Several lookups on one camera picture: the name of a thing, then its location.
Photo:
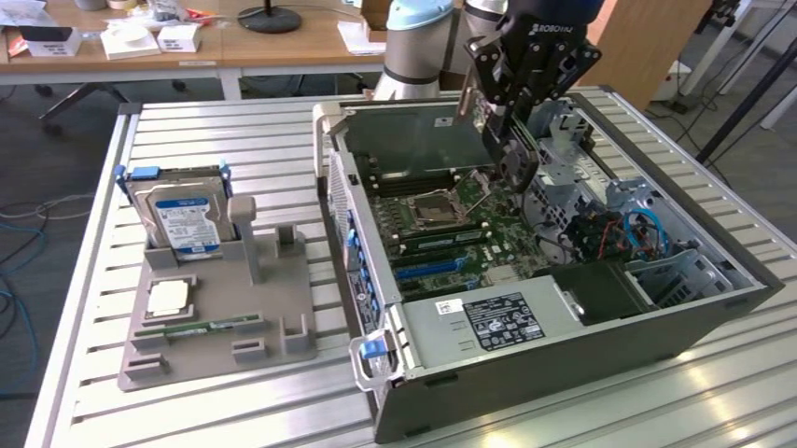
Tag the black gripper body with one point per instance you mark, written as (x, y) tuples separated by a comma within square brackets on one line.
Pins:
[(547, 18)]

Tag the green graphics card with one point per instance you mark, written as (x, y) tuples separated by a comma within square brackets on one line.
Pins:
[(516, 163)]

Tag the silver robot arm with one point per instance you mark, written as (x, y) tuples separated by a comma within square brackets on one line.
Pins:
[(411, 60)]

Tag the wooden cabinet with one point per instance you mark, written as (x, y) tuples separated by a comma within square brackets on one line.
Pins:
[(647, 46)]

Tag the white floor box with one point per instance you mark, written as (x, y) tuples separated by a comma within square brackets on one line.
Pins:
[(675, 79)]

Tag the white papers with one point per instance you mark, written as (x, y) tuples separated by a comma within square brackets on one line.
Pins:
[(360, 39)]

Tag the cardboard box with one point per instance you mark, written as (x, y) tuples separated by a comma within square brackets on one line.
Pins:
[(374, 11)]

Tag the white framed desk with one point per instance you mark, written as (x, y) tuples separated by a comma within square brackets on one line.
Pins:
[(715, 60)]

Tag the black RAM slot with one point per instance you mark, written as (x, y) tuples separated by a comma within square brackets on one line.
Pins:
[(411, 167), (414, 173), (415, 181), (416, 189)]

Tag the metal socket cover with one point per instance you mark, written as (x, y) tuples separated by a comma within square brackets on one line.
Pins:
[(474, 184)]

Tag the perforated metal drive cage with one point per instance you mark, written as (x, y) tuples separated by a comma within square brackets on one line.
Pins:
[(566, 196)]

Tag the black stand pole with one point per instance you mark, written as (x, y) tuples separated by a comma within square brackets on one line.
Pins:
[(746, 105)]

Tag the CPU socket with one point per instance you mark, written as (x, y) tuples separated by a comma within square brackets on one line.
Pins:
[(435, 212)]

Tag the black connector bundle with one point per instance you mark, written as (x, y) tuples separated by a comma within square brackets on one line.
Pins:
[(587, 231)]

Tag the black lamp base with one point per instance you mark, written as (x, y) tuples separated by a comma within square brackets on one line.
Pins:
[(267, 21)]

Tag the green motherboard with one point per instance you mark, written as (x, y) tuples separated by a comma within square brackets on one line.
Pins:
[(498, 242)]

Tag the green RAM stick in slot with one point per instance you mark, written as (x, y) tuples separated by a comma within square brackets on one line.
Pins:
[(444, 240)]

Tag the blue slot retention clip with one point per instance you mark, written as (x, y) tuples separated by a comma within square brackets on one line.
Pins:
[(357, 259), (374, 301), (355, 243), (362, 273), (351, 228), (371, 287)]

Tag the long black expansion slot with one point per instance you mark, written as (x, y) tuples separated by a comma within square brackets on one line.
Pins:
[(430, 258)]

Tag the blue expansion slot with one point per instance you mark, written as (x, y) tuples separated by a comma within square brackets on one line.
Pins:
[(430, 271)]

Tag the silver chipset heatsink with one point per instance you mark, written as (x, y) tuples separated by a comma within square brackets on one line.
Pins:
[(506, 276)]

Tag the grey metal disk bay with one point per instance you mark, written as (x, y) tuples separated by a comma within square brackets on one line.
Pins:
[(685, 280)]

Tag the small white box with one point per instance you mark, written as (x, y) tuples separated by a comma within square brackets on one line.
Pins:
[(177, 39)]

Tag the black labelled panel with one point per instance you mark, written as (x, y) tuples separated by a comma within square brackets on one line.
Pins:
[(357, 298)]

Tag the grey power supply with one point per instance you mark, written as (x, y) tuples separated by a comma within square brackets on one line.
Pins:
[(498, 326)]

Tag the white box with round hole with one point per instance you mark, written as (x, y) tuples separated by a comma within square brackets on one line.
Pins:
[(127, 42)]

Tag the black table corner cap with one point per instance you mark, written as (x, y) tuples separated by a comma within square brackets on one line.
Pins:
[(127, 109)]

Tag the hard disk with blue label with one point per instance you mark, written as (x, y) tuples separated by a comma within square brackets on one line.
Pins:
[(180, 224)]

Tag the blue disk carrier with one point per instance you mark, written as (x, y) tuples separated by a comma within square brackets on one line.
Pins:
[(141, 174)]

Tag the blue case latch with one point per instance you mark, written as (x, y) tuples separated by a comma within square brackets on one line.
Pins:
[(374, 350)]

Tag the black chair base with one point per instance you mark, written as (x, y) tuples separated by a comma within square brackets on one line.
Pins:
[(86, 93)]

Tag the grey parts rack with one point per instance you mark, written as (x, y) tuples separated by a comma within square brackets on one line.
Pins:
[(211, 289)]

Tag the black and grey PC case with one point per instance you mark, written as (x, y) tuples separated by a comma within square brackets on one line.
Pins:
[(560, 382)]

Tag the white box with black label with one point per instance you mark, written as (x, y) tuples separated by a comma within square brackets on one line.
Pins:
[(52, 42)]

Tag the silver CPU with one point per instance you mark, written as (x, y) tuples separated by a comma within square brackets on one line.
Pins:
[(167, 298)]

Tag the loose green RAM stick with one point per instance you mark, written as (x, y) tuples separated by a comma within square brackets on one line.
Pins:
[(187, 326)]

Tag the white paper stack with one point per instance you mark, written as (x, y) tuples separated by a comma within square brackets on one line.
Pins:
[(21, 14)]

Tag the orange booklet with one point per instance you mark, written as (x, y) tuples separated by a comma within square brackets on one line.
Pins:
[(14, 46)]

